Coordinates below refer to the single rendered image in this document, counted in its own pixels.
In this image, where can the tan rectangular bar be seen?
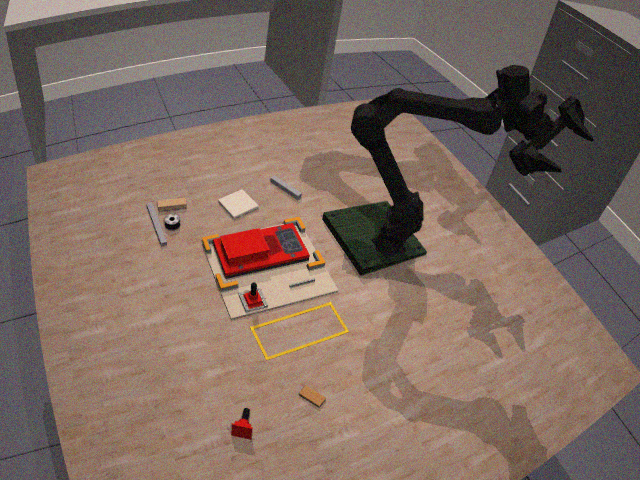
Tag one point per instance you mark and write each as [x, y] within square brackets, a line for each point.
[171, 204]

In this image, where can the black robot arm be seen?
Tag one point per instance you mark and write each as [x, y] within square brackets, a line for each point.
[513, 99]

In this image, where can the orange-brown rectangular block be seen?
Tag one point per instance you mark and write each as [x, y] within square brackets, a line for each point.
[312, 396]

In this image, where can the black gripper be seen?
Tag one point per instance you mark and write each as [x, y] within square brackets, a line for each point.
[526, 157]

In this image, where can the black toy tyre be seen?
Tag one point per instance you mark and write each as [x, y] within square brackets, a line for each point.
[172, 221]

